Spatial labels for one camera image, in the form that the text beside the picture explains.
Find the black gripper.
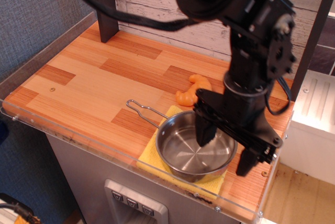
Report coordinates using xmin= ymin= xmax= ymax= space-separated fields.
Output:
xmin=194 ymin=75 xmax=283 ymax=176

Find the stainless steel pot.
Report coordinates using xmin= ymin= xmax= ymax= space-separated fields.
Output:
xmin=126 ymin=99 xmax=238 ymax=183

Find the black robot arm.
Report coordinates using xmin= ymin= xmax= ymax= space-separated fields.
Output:
xmin=176 ymin=0 xmax=296 ymax=176

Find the orange plastic croissant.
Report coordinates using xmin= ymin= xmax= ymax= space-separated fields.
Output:
xmin=175 ymin=74 xmax=212 ymax=106

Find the yellow cloth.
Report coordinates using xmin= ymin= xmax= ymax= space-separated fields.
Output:
xmin=136 ymin=105 xmax=243 ymax=200

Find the white drawer unit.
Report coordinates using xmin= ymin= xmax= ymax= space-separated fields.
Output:
xmin=280 ymin=71 xmax=334 ymax=184

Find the silver control panel with buttons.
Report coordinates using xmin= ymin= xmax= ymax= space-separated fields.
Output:
xmin=104 ymin=179 xmax=169 ymax=224

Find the grey metal cabinet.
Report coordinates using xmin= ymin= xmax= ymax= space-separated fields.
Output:
xmin=47 ymin=135 xmax=238 ymax=223

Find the clear acrylic front guard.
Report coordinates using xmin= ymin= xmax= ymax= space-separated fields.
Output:
xmin=0 ymin=98 xmax=294 ymax=221

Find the orange object bottom left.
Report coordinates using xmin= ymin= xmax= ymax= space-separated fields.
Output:
xmin=14 ymin=216 xmax=41 ymax=224

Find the dark right shelf post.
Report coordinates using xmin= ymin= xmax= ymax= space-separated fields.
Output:
xmin=291 ymin=0 xmax=333 ymax=102

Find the dark shelf post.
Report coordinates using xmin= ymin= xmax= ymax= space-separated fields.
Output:
xmin=291 ymin=0 xmax=333 ymax=102
xmin=90 ymin=0 xmax=120 ymax=43

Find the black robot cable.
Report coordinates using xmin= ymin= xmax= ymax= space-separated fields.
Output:
xmin=61 ymin=0 xmax=292 ymax=116

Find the dark left shelf post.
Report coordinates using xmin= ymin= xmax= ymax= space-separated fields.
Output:
xmin=90 ymin=0 xmax=120 ymax=43

